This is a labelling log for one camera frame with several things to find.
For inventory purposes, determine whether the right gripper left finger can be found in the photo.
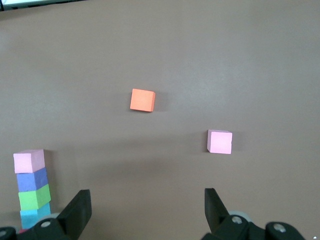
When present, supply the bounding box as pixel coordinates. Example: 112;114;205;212
0;189;93;240

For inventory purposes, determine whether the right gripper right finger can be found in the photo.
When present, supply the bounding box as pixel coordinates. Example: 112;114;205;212
201;187;307;240

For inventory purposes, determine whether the cyan foam block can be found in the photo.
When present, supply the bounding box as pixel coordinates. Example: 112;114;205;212
19;202;52;230

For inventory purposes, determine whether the green foam block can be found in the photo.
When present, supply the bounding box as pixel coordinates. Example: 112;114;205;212
18;183;52;211

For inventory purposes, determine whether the purple foam block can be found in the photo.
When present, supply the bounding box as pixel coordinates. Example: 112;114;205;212
16;166;49;193

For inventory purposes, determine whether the pink foam block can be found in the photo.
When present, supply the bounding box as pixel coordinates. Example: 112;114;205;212
13;149;46;174
207;129;233;155

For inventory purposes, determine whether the orange foam block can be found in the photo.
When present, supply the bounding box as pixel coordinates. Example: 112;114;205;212
129;88;156;113

